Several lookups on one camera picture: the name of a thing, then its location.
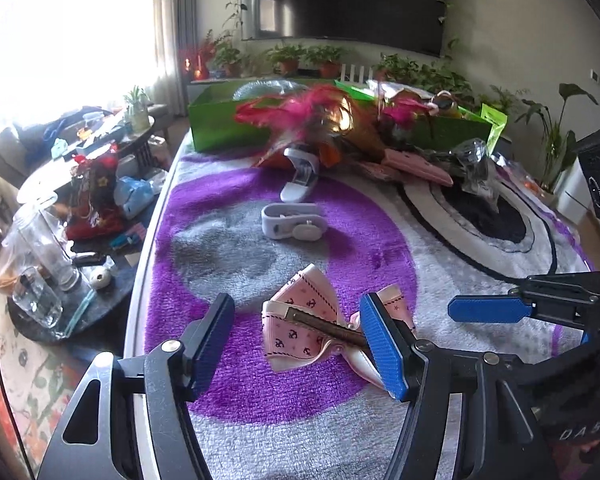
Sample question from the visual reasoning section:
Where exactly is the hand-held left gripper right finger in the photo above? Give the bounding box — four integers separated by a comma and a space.
359, 291, 556, 480

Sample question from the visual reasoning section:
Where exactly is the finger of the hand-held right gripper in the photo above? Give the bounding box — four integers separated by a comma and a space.
447, 270, 600, 333

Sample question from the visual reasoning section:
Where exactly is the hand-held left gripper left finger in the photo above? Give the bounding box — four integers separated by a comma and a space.
39, 292, 236, 480

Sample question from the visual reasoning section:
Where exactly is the pink bow hair clip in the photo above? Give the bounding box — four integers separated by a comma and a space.
262, 263, 417, 392

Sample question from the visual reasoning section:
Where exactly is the green cardboard box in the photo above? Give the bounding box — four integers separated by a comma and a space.
335, 79, 496, 149
187, 79, 342, 154

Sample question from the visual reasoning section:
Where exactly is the large leafy plant white pot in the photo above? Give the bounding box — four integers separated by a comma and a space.
514, 82, 600, 226

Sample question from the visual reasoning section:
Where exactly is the dark round side table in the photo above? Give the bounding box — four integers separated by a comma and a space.
7, 249, 142, 344

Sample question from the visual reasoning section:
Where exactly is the green box lid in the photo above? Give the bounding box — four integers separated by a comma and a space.
479, 102, 509, 154

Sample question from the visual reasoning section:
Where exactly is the purple grey printed blanket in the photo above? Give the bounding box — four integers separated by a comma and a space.
125, 130, 597, 480

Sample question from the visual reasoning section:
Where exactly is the clear bag with dark item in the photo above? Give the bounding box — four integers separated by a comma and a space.
450, 139, 504, 207

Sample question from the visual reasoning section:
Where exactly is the white hair clip near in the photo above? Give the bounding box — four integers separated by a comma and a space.
261, 202, 327, 240

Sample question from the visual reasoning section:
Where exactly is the light blue plush toy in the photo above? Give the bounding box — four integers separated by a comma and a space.
115, 174, 157, 219

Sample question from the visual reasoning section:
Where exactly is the glass tumbler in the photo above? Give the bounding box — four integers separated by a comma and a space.
11, 266, 64, 329

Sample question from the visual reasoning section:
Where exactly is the floral floor rug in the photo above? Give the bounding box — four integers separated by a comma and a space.
0, 280, 132, 463

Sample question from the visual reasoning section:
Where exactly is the clear glass jar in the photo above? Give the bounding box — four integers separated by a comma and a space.
16, 204, 82, 292

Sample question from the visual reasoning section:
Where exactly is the white plastic clip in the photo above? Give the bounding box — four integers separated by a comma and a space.
280, 146, 322, 204

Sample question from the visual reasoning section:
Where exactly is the pink feather toy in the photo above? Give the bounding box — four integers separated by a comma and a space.
235, 85, 354, 154
380, 97, 419, 134

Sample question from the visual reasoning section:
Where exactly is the orange brown snack packet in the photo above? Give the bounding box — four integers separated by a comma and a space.
322, 94, 384, 162

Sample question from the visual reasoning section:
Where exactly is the round coffee table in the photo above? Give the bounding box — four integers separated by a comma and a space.
17, 115, 157, 202

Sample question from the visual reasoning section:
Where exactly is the spider plant in glass vase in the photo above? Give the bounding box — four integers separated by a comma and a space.
124, 85, 152, 132

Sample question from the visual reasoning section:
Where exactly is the pile of clothes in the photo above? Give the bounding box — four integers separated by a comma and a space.
27, 106, 107, 142

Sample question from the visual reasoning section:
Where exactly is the grey sofa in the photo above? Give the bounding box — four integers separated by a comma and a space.
0, 105, 169, 177

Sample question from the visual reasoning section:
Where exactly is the red flower vase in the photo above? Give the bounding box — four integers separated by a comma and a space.
180, 34, 217, 82

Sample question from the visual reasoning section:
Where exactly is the row of potted plants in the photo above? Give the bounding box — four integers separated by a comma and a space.
212, 35, 477, 107

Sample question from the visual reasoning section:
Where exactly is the grey curtain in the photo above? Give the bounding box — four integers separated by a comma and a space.
150, 0, 197, 117

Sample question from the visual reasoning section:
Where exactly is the black television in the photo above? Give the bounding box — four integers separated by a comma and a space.
240, 0, 447, 57

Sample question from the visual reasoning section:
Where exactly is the window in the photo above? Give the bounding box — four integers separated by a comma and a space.
0, 0, 157, 127

